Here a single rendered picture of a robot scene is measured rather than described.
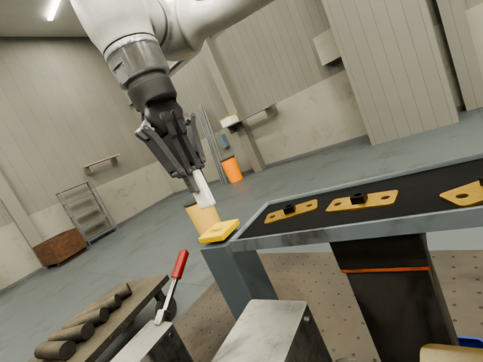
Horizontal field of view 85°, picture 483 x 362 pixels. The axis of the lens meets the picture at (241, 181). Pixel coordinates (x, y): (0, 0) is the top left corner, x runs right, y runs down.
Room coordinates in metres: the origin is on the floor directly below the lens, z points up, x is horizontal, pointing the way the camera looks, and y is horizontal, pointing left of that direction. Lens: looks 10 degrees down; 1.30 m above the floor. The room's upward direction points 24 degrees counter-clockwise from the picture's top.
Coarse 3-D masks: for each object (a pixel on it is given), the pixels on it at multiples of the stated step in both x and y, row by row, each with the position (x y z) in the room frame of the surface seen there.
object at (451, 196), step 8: (480, 176) 0.24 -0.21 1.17; (472, 184) 0.24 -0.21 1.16; (480, 184) 0.23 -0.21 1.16; (448, 192) 0.25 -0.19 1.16; (456, 192) 0.24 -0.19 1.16; (464, 192) 0.24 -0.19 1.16; (472, 192) 0.23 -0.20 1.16; (480, 192) 0.22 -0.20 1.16; (448, 200) 0.24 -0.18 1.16; (456, 200) 0.23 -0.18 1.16; (464, 200) 0.22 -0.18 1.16; (472, 200) 0.22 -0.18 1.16; (480, 200) 0.21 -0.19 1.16
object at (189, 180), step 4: (172, 172) 0.45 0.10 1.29; (176, 172) 0.44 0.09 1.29; (176, 176) 0.45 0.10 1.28; (180, 176) 0.45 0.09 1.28; (184, 176) 0.46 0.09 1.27; (188, 176) 0.46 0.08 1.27; (192, 176) 0.46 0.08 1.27; (184, 180) 0.46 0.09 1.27; (188, 180) 0.46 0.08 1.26; (192, 180) 0.46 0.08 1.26; (188, 184) 0.46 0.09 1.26; (192, 184) 0.46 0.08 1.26; (196, 184) 0.46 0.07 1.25; (188, 188) 0.46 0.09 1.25; (192, 188) 0.46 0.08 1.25; (196, 188) 0.46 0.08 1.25; (192, 192) 0.46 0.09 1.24
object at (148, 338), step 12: (168, 324) 0.41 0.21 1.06; (144, 336) 0.41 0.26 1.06; (156, 336) 0.39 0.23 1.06; (168, 336) 0.40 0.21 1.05; (132, 348) 0.39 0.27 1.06; (144, 348) 0.38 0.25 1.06; (156, 348) 0.37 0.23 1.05; (168, 348) 0.39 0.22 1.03; (180, 348) 0.40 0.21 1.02; (120, 360) 0.37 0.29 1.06; (132, 360) 0.36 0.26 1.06; (144, 360) 0.36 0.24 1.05; (156, 360) 0.37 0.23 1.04; (168, 360) 0.38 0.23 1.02; (180, 360) 0.39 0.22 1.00; (192, 360) 0.41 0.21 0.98
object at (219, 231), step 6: (222, 222) 0.50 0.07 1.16; (228, 222) 0.48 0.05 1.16; (234, 222) 0.47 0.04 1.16; (210, 228) 0.49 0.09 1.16; (216, 228) 0.47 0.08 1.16; (222, 228) 0.46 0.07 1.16; (228, 228) 0.45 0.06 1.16; (234, 228) 0.46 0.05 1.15; (204, 234) 0.47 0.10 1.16; (210, 234) 0.46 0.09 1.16; (216, 234) 0.44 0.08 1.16; (222, 234) 0.43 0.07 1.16; (228, 234) 0.44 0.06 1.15; (198, 240) 0.46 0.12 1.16; (204, 240) 0.46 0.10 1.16; (210, 240) 0.45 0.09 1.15; (216, 240) 0.44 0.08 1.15; (222, 240) 0.43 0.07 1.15
